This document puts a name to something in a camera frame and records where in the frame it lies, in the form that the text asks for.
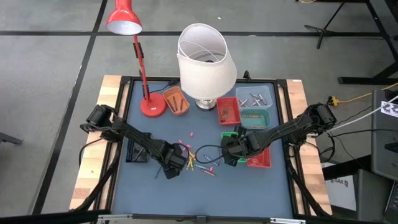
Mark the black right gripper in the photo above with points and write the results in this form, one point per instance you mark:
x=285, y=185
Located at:
x=233, y=146

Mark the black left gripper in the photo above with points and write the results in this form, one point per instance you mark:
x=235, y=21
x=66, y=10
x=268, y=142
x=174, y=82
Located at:
x=172, y=158

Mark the violet crayon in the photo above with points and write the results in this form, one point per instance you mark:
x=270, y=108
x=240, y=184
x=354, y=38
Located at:
x=158, y=172

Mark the brown crayon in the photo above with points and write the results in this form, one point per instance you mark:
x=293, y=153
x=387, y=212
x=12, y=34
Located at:
x=223, y=114
x=227, y=114

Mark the black crayon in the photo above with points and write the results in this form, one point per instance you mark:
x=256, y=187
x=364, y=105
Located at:
x=140, y=155

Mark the grey crayon white wrapper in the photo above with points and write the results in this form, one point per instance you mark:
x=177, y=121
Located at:
x=262, y=99
x=257, y=103
x=242, y=103
x=253, y=96

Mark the purple crayon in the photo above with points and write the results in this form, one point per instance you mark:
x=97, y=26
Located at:
x=182, y=105
x=175, y=104

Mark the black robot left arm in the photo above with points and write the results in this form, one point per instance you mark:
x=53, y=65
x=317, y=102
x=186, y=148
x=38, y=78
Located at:
x=136, y=138

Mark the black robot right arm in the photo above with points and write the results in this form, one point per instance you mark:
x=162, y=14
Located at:
x=289, y=129

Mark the yellow crayon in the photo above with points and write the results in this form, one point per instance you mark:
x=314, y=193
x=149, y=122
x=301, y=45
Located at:
x=191, y=162
x=188, y=167

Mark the dark crayon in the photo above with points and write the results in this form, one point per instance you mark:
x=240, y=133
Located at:
x=218, y=157

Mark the light blue crayon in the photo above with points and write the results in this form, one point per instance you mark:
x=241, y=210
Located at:
x=202, y=167

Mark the green slotted plastic basket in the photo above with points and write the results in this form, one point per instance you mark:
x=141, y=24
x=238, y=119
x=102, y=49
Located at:
x=228, y=134

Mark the red-brown crayon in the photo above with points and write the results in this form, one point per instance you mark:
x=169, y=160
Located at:
x=209, y=173

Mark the red slotted plastic basket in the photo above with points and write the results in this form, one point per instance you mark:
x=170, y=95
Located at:
x=233, y=102
x=262, y=160

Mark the teal plastic bin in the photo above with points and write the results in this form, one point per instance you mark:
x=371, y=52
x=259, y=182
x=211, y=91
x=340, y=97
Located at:
x=264, y=123

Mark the black mesh basket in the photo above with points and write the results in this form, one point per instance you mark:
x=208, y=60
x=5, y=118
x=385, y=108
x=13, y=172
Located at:
x=133, y=154

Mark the red desk lamp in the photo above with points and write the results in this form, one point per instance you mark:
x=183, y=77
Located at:
x=153, y=107

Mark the clear plastic bin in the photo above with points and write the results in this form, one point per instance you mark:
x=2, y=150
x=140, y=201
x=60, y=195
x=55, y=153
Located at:
x=245, y=90

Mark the orange plastic bin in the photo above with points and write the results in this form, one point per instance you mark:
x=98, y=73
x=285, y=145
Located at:
x=169, y=93

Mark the white shade silver table lamp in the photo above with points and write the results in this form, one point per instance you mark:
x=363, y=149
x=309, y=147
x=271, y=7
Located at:
x=205, y=74

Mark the black clamp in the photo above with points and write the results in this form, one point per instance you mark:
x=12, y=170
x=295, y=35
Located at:
x=247, y=75

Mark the wooden side board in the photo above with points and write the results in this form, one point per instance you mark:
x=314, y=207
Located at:
x=314, y=180
x=93, y=168

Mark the black desk foot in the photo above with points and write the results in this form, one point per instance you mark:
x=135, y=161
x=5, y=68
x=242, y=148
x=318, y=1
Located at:
x=348, y=168

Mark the white box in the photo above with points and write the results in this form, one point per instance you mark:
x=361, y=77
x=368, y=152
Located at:
x=342, y=196

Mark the grey desk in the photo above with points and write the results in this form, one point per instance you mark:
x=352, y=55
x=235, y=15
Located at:
x=384, y=149

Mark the black desk leg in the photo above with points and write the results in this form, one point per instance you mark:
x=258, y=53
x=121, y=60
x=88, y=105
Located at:
x=367, y=80

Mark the black tripod stand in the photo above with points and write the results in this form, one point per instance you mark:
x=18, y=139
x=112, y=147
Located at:
x=331, y=24

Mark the printed marker paper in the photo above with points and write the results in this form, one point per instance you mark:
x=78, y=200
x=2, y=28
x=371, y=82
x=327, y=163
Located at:
x=390, y=109

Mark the black keyboard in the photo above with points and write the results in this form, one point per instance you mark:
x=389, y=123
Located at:
x=393, y=202

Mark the black chair leg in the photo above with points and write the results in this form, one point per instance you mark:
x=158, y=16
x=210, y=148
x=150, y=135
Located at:
x=11, y=139

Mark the black table frame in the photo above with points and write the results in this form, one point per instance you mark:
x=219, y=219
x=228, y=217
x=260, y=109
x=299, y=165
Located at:
x=278, y=93

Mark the silver corner bracket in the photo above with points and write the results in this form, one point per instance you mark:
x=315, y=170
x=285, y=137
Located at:
x=287, y=220
x=115, y=216

